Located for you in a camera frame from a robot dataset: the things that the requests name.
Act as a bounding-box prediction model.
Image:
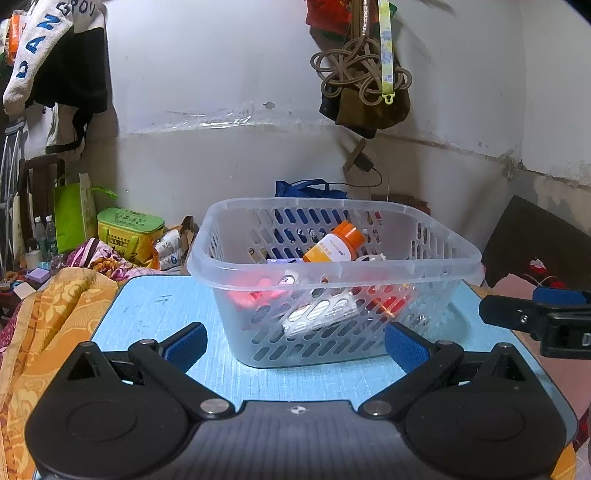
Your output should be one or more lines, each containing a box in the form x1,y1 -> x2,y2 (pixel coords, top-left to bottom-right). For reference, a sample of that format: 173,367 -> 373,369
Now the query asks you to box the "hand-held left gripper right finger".
360,323 -> 532,418

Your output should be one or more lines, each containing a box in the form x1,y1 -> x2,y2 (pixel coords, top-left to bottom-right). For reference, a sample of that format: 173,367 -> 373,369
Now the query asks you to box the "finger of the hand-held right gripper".
479,294 -> 591,340
532,287 -> 591,306

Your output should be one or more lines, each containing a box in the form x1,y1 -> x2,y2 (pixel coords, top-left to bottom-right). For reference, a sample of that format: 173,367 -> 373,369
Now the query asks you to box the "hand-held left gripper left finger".
60,322 -> 232,420

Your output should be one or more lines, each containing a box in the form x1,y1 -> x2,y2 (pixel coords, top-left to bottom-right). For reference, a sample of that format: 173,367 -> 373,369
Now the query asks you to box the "red box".
365,284 -> 411,319

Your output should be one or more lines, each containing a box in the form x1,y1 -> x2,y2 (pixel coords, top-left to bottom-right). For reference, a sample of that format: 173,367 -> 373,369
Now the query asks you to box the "clear plastic basket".
186,198 -> 483,368

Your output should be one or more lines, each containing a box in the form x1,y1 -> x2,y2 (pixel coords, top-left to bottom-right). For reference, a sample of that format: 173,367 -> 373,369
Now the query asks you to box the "pink tissue pack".
228,274 -> 289,310

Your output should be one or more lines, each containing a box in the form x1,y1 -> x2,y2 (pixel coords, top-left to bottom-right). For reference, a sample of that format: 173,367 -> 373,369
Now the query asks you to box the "silver blister pill pack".
281,293 -> 363,337

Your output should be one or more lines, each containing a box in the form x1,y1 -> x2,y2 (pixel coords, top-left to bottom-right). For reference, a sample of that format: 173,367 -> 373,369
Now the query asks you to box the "orange cap pill bottle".
302,220 -> 365,264

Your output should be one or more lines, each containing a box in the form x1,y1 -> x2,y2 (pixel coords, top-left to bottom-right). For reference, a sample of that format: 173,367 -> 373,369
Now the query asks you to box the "red patterned cloth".
526,257 -> 570,289

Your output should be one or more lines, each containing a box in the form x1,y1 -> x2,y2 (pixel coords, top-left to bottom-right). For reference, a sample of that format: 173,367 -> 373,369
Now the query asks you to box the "dark brown board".
482,195 -> 591,296

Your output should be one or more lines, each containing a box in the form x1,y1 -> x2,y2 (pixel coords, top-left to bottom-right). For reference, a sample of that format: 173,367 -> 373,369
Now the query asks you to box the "white snack packet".
154,230 -> 184,271

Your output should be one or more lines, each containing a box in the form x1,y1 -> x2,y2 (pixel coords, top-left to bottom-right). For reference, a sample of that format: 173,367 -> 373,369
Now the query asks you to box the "orange patterned blanket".
0,268 -> 123,480

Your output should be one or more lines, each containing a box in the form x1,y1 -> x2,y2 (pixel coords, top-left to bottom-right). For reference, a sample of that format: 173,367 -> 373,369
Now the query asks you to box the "green and yellow box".
96,208 -> 165,266

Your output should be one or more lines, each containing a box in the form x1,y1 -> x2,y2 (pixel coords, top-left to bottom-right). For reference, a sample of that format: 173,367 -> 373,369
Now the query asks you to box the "green shopping bag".
54,173 -> 116,254

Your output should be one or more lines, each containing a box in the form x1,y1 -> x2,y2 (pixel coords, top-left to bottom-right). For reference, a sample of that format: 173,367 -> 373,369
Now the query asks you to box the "blue cloth bag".
274,179 -> 349,201

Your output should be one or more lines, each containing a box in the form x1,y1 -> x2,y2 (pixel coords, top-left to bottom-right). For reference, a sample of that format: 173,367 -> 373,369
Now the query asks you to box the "brown hanging bag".
318,0 -> 411,139

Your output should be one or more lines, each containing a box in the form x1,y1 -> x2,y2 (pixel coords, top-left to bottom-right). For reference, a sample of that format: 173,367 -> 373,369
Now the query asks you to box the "white tote bag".
45,108 -> 88,155

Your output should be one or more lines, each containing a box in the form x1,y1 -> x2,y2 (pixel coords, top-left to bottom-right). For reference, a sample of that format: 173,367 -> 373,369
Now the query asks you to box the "metal crutch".
0,115 -> 26,213

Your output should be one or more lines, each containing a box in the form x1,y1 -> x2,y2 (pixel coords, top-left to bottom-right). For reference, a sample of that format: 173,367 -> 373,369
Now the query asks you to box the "black garment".
32,18 -> 109,114

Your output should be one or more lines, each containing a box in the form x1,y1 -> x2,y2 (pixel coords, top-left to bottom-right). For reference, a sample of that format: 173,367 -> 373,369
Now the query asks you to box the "white garment with blue letters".
2,0 -> 100,116

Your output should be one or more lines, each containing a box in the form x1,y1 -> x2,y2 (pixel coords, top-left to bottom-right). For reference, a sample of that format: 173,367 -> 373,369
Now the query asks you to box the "red plastic bag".
305,0 -> 358,35

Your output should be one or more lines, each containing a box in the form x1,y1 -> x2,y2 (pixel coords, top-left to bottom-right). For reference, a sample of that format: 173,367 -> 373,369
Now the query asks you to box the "orange and white bag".
0,9 -> 28,65

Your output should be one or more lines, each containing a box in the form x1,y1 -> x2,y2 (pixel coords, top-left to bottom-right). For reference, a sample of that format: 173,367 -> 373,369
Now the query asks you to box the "black wall charger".
344,138 -> 384,188

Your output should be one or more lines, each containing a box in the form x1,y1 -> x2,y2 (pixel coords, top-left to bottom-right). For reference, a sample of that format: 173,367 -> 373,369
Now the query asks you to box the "coiled brown rope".
310,37 -> 411,107

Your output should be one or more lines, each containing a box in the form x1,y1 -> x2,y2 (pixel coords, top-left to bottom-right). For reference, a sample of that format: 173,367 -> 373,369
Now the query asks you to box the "yellow green strap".
378,0 -> 397,104

